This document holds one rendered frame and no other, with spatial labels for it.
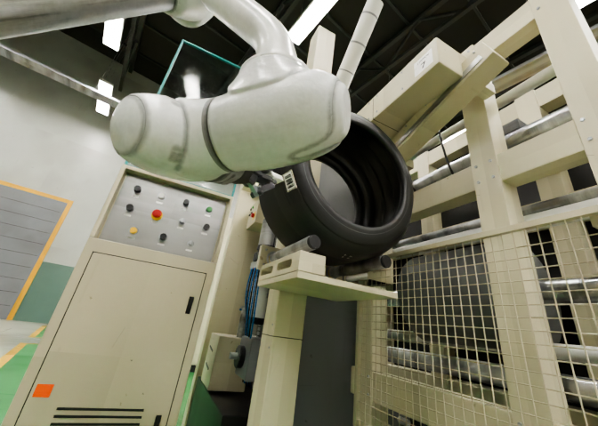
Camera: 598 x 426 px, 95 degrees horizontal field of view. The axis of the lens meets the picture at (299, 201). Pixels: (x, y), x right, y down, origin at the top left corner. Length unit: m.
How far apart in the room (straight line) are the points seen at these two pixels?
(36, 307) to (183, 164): 9.36
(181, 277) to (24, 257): 8.44
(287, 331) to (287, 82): 1.00
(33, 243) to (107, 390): 8.48
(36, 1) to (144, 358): 1.19
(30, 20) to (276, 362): 1.12
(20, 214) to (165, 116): 9.62
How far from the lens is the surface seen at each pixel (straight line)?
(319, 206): 0.85
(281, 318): 1.17
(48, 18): 0.71
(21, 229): 9.86
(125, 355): 1.42
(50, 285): 9.68
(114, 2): 0.76
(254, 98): 0.33
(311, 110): 0.31
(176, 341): 1.42
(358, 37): 2.30
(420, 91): 1.36
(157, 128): 0.36
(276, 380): 1.19
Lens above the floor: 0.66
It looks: 25 degrees up
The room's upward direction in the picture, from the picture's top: 8 degrees clockwise
